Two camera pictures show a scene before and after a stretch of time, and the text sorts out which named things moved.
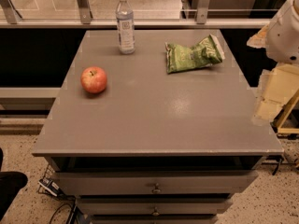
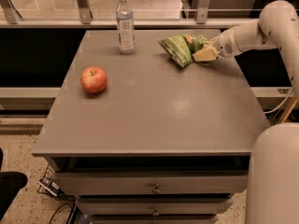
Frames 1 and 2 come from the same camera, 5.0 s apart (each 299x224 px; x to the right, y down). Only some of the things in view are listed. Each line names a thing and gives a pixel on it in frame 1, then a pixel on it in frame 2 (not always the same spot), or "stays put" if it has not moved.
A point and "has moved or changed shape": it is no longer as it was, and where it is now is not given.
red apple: (93, 79) stays put
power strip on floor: (49, 186) stays put
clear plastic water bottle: (125, 24) stays put
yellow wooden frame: (278, 89) to (292, 103)
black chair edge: (10, 184) stays put
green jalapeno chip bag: (205, 52) has moved or changed shape
